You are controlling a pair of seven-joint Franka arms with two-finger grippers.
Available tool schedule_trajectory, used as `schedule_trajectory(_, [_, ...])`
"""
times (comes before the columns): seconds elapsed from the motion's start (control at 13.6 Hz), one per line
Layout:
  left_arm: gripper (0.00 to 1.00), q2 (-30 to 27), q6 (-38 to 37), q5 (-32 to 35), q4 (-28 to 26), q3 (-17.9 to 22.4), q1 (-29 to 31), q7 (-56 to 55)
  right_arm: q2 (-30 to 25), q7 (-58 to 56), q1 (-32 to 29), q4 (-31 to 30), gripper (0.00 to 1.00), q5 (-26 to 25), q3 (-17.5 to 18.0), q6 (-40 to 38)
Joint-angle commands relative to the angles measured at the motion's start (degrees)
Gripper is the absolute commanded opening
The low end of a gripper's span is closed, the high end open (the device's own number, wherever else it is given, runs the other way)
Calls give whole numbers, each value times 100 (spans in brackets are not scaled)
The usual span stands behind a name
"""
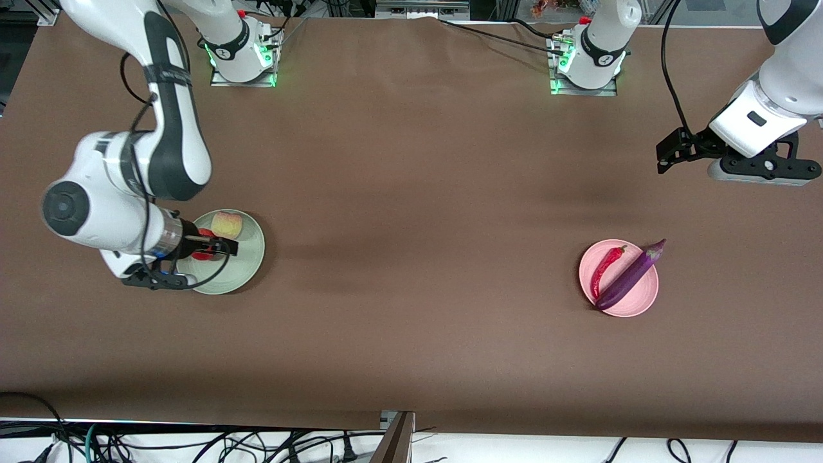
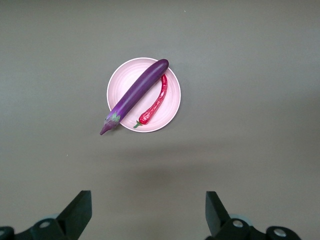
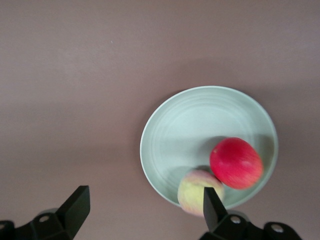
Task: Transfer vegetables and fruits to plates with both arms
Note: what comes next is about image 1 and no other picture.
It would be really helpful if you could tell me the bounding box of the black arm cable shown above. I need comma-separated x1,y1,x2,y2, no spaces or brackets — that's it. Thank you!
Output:
119,0,233,293
660,0,695,134

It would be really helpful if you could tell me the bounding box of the brown table cover sheet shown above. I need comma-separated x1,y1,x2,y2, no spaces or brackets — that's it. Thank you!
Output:
0,10,823,444

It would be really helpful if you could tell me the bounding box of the pink round plate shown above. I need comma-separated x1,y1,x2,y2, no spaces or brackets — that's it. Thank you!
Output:
579,239,659,318

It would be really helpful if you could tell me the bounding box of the grey metal equipment box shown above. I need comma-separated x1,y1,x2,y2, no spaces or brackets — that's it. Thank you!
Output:
376,0,470,20

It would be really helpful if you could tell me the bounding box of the yellow red peach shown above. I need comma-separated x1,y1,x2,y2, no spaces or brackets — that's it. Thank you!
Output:
212,211,244,240

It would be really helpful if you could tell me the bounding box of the purple eggplant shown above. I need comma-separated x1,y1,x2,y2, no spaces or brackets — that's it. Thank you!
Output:
595,239,667,311

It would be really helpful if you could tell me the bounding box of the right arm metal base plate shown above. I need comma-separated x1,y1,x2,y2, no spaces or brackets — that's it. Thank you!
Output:
210,61,278,88

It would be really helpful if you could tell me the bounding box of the red chili pepper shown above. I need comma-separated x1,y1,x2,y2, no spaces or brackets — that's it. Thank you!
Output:
590,245,628,300

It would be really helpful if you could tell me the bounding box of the black cable across table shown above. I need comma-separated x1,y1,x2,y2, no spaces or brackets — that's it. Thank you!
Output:
440,19,560,53

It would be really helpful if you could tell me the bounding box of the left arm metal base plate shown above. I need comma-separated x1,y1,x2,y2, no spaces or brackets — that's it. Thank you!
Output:
548,35,619,97

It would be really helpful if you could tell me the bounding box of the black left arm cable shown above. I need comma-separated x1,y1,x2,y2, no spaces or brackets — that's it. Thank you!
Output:
660,0,695,134

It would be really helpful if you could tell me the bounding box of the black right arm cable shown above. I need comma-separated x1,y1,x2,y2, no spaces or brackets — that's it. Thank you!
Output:
119,0,233,293

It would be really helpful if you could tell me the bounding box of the green round plate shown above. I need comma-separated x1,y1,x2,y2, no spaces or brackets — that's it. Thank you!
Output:
190,209,266,296

